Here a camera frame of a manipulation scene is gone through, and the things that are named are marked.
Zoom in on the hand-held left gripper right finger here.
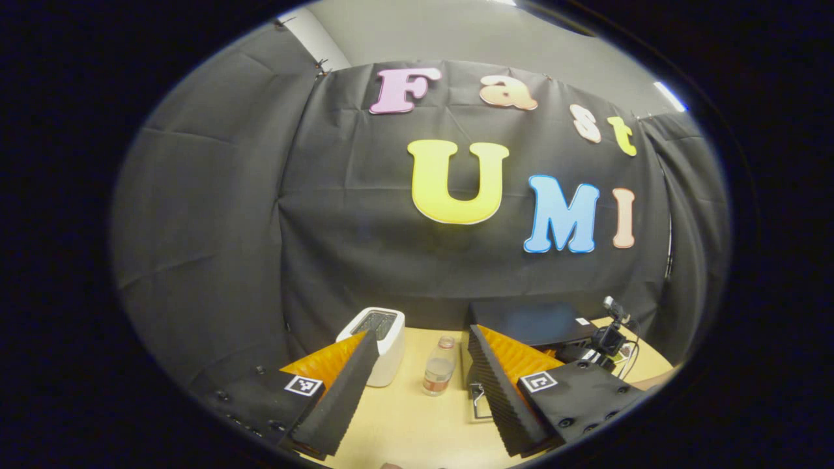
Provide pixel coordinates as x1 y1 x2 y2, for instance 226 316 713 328
467 324 647 459

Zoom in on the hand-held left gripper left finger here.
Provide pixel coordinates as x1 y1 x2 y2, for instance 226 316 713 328
197 329 380 460

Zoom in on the black electric oven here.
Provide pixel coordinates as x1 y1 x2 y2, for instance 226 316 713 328
460 301 600 423

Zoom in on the white toaster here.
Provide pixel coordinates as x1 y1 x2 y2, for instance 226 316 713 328
336 307 406 388

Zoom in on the clear plastic water bottle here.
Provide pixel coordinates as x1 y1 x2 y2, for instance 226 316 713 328
422 335 457 397

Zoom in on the black backdrop cloth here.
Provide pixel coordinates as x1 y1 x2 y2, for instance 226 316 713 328
111 23 732 391

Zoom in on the small ceiling light panel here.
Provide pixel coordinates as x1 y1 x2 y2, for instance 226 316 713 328
654 81 689 113

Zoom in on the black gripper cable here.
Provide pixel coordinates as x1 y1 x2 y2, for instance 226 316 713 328
616 339 644 382

